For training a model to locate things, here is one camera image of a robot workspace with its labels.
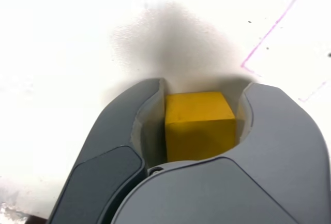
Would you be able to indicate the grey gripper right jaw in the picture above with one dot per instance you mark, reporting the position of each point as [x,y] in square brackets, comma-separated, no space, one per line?
[245,182]

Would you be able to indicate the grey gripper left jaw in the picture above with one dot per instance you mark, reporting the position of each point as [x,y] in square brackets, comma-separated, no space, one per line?
[103,169]

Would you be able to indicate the yellow cube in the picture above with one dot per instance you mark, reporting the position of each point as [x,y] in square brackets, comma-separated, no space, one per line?
[199,125]

